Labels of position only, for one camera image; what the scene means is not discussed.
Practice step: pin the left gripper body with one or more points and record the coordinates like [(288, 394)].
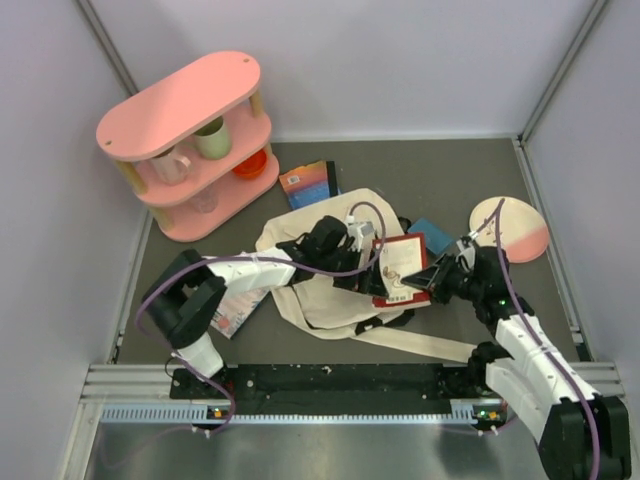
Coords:
[(341, 260)]

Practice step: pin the pink three-tier shelf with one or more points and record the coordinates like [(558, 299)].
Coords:
[(168, 113)]

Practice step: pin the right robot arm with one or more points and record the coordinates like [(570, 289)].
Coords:
[(579, 432)]

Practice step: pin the blue wallet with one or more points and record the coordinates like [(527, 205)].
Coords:
[(436, 240)]

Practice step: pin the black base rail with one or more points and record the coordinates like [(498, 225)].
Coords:
[(354, 389)]

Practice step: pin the clear glass cup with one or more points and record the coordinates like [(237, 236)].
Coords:
[(205, 201)]

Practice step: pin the pink mug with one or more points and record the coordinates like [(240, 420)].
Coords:
[(171, 166)]

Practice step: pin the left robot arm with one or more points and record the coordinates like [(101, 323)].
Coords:
[(183, 302)]

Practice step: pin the blue orange book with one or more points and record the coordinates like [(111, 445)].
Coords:
[(308, 184)]

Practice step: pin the cream canvas backpack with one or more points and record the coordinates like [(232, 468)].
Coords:
[(331, 314)]

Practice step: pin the floral cover book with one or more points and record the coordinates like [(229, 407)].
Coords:
[(233, 312)]

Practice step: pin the pink cream plate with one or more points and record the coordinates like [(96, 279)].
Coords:
[(523, 231)]

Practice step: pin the grey cable duct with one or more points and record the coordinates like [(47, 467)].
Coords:
[(457, 412)]

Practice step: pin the red cream book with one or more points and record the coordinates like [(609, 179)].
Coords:
[(402, 256)]

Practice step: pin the orange bowl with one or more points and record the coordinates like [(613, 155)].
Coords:
[(252, 167)]

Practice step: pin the green mug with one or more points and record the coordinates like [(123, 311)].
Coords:
[(213, 140)]

